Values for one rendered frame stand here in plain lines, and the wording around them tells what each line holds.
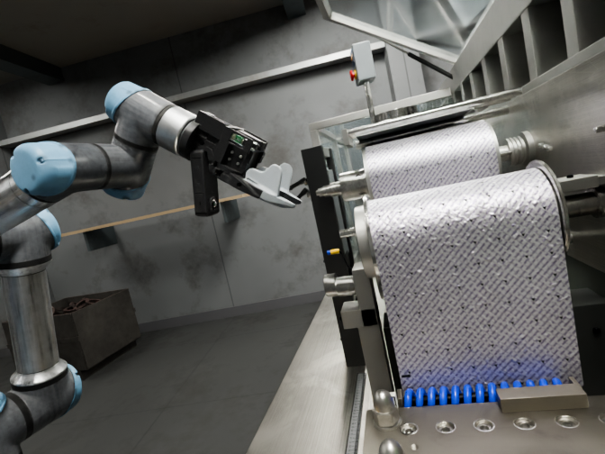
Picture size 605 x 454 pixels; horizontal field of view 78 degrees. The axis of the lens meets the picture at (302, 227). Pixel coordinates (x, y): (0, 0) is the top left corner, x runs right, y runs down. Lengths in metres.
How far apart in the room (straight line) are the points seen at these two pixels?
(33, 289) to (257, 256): 3.61
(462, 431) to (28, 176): 0.65
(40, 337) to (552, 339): 1.02
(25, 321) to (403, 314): 0.84
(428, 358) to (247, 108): 4.08
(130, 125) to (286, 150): 3.70
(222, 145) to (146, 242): 4.37
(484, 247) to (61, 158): 0.60
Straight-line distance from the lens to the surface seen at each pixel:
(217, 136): 0.64
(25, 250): 1.02
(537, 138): 0.84
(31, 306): 1.07
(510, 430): 0.55
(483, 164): 0.79
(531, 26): 0.84
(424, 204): 0.56
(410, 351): 0.60
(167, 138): 0.66
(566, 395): 0.58
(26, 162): 0.64
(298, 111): 4.38
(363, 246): 0.55
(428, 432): 0.55
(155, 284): 5.02
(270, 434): 0.84
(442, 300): 0.57
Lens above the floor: 1.36
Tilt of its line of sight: 6 degrees down
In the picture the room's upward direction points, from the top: 12 degrees counter-clockwise
